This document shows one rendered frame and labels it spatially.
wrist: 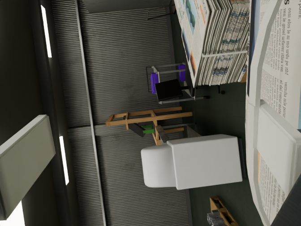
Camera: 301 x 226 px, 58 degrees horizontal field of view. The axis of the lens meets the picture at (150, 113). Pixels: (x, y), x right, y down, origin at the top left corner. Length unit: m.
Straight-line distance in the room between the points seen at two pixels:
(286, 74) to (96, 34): 8.21
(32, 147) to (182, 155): 3.36
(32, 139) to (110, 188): 8.45
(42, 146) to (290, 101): 0.18
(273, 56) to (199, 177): 3.37
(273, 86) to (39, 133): 0.19
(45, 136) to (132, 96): 7.94
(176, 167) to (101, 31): 5.71
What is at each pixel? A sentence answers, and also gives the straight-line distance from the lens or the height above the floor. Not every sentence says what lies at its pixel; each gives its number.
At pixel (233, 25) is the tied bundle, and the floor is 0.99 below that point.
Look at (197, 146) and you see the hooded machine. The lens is 3.53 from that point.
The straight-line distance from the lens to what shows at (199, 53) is 0.95.
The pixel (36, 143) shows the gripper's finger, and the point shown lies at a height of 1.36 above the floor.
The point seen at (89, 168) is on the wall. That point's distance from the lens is 8.51.
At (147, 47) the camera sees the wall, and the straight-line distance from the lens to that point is 8.25.
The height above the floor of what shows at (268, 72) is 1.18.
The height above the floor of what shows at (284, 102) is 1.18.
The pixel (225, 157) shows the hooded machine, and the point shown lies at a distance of 3.64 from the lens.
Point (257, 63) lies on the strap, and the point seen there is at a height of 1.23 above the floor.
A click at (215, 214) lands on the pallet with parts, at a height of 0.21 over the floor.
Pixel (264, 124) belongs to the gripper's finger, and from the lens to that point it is 0.17.
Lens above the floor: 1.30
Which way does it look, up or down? 3 degrees down
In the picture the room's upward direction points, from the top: 97 degrees counter-clockwise
